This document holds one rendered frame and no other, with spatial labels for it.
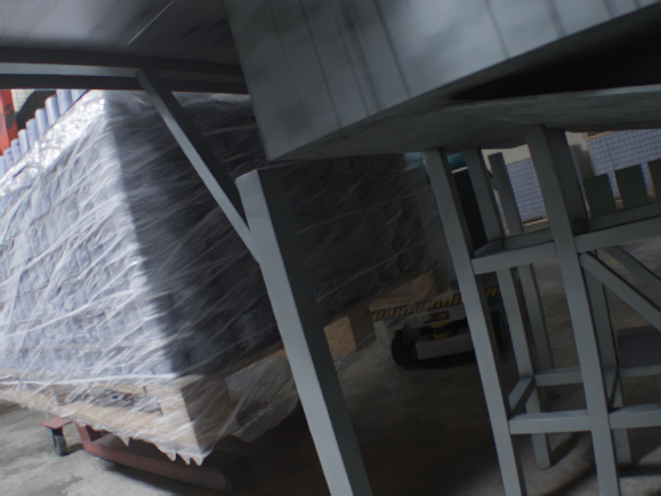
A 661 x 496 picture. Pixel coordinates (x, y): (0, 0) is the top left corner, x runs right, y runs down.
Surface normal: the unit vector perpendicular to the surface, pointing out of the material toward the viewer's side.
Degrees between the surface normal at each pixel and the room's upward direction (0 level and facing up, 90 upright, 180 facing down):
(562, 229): 90
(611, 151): 92
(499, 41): 90
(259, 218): 90
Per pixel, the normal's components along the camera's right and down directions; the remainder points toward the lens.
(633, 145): -0.58, 0.14
